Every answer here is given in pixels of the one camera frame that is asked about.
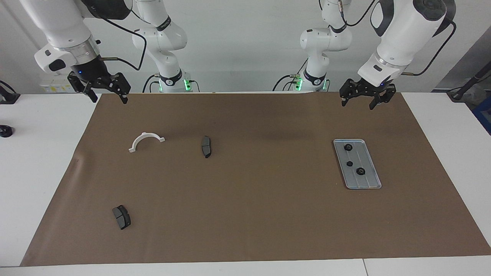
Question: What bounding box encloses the dark grey brake pad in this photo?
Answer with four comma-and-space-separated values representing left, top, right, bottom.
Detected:
201, 135, 213, 159
112, 205, 132, 230

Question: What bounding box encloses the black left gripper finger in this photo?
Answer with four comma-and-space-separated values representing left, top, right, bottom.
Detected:
368, 84, 397, 111
339, 79, 359, 107

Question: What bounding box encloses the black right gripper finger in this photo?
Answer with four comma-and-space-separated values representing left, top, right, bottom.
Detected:
67, 72, 99, 103
109, 72, 131, 105

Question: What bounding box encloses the black stand pole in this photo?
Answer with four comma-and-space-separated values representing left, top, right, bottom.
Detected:
447, 61, 491, 102

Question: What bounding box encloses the white curved plastic bracket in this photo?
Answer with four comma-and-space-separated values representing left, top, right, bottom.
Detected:
128, 131, 166, 153

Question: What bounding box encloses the brown paper mat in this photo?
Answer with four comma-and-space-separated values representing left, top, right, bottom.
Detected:
20, 91, 491, 267

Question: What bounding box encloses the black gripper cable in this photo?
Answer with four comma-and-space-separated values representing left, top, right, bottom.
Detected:
338, 0, 457, 76
88, 0, 148, 71

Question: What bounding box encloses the blue crate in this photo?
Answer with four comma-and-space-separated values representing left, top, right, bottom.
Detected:
472, 96, 491, 135

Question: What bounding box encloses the black table clamp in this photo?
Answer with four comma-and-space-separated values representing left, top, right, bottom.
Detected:
0, 80, 20, 105

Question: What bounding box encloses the black base cable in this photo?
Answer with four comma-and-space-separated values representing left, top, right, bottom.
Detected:
143, 74, 161, 93
272, 57, 309, 92

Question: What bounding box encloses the white wall socket box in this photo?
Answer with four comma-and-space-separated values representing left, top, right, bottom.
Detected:
40, 79, 75, 94

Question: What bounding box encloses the silver metal tray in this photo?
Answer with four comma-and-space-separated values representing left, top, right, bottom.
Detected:
333, 139, 382, 190

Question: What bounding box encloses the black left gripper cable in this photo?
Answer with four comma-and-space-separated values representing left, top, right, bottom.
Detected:
338, 0, 457, 76

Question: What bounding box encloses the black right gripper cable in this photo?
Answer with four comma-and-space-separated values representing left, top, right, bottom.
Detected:
88, 0, 148, 71

